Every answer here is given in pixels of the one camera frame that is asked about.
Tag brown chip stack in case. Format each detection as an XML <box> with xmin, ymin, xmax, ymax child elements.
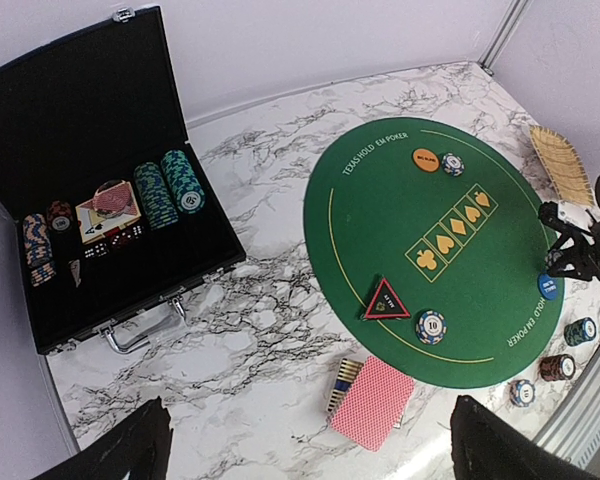
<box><xmin>46</xmin><ymin>200</ymin><xmax>74</xmax><ymax>233</ymax></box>

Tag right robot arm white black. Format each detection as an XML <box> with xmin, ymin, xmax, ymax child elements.
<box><xmin>538</xmin><ymin>176</ymin><xmax>600</xmax><ymax>281</ymax></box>

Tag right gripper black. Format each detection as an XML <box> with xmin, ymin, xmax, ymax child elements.
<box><xmin>538</xmin><ymin>201</ymin><xmax>600</xmax><ymax>281</ymax></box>

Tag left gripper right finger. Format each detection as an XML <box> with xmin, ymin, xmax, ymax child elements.
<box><xmin>450</xmin><ymin>395</ymin><xmax>594</xmax><ymax>480</ymax></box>

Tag right aluminium frame post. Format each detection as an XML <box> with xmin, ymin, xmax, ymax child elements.
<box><xmin>478</xmin><ymin>0</ymin><xmax>533</xmax><ymax>76</ymax></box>

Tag blue tan chip row in case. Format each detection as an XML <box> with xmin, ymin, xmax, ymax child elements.
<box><xmin>22</xmin><ymin>213</ymin><xmax>56</xmax><ymax>287</ymax></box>

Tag black red triangle dealer button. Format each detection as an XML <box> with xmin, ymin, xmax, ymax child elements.
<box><xmin>362</xmin><ymin>277</ymin><xmax>411</xmax><ymax>320</ymax></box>

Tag card decks in case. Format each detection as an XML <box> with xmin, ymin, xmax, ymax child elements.
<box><xmin>75</xmin><ymin>180</ymin><xmax>141</xmax><ymax>245</ymax></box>

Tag small key in case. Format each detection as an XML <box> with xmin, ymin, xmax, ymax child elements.
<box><xmin>68</xmin><ymin>259</ymin><xmax>82</xmax><ymax>288</ymax></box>

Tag brown black chip stack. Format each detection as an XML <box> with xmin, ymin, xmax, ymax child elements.
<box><xmin>539</xmin><ymin>354</ymin><xmax>576</xmax><ymax>382</ymax></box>

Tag woven bamboo tray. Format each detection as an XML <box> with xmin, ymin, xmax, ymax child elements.
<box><xmin>529</xmin><ymin>125</ymin><xmax>595</xmax><ymax>207</ymax></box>

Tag blue small blind button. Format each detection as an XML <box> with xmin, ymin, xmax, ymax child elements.
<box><xmin>537</xmin><ymin>272</ymin><xmax>565</xmax><ymax>302</ymax></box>

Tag round green poker mat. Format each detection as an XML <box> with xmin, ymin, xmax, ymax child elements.
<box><xmin>304</xmin><ymin>117</ymin><xmax>562</xmax><ymax>389</ymax></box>

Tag red backed card deck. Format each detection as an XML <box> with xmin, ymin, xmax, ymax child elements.
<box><xmin>329</xmin><ymin>356</ymin><xmax>415</xmax><ymax>452</ymax></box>

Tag dice in case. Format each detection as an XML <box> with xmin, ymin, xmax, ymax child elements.
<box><xmin>84</xmin><ymin>223</ymin><xmax>145</xmax><ymax>259</ymax></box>

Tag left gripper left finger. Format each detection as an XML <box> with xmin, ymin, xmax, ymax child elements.
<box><xmin>38</xmin><ymin>397</ymin><xmax>173</xmax><ymax>480</ymax></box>

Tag blue white chip stack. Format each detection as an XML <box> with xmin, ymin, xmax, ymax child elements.
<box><xmin>509</xmin><ymin>379</ymin><xmax>535</xmax><ymax>408</ymax></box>

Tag orange big blind button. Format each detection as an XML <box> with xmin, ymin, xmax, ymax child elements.
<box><xmin>412</xmin><ymin>148</ymin><xmax>440</xmax><ymax>173</ymax></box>

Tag green chip row in case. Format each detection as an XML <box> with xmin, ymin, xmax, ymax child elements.
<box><xmin>134</xmin><ymin>162</ymin><xmax>179</xmax><ymax>230</ymax></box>

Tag teal chip row in case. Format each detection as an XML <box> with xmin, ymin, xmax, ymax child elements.
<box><xmin>160</xmin><ymin>150</ymin><xmax>205</xmax><ymax>214</ymax></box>

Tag teal black chip stack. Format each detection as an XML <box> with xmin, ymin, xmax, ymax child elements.
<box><xmin>563</xmin><ymin>317</ymin><xmax>597</xmax><ymax>347</ymax></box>

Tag black poker chip case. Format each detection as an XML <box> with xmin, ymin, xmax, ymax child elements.
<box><xmin>0</xmin><ymin>6</ymin><xmax>246</xmax><ymax>355</ymax></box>

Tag front aluminium rail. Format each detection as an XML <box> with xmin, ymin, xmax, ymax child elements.
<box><xmin>534</xmin><ymin>346</ymin><xmax>600</xmax><ymax>469</ymax></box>

